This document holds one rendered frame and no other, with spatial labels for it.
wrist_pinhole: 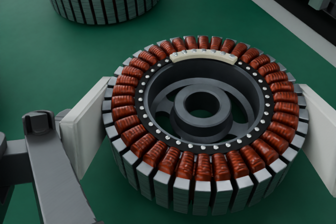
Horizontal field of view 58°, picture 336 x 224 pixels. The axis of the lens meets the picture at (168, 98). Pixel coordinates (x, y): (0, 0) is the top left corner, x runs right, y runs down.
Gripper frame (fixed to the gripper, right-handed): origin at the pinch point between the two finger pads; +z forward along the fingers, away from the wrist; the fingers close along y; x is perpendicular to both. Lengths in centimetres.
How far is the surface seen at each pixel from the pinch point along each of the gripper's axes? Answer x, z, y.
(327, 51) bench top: 2.0, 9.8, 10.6
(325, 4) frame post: 5.7, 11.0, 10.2
